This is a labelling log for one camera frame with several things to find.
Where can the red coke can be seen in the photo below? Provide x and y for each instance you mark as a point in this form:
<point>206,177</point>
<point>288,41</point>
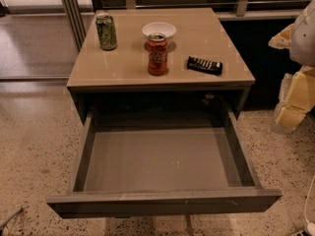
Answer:
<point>157,49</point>

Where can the green soda can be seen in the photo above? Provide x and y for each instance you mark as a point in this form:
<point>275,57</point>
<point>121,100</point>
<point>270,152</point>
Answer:
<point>106,31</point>

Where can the black snack bar packet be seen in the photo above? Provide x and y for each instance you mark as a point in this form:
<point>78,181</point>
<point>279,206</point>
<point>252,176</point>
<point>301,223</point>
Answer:
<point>204,66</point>

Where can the white bowl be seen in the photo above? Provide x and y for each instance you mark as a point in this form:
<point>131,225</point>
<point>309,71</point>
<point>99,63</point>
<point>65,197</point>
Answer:
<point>167,29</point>

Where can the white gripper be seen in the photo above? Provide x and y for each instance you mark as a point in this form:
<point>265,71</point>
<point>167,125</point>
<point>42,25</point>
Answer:
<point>303,38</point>

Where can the grey cabinet with tan top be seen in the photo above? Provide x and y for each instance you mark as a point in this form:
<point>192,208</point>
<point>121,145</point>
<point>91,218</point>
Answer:
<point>199,34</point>

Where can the grey metal post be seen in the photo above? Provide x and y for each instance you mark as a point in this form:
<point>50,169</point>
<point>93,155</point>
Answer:
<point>72,11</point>

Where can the open grey top drawer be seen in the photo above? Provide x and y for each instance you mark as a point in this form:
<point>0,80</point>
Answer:
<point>152,164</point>

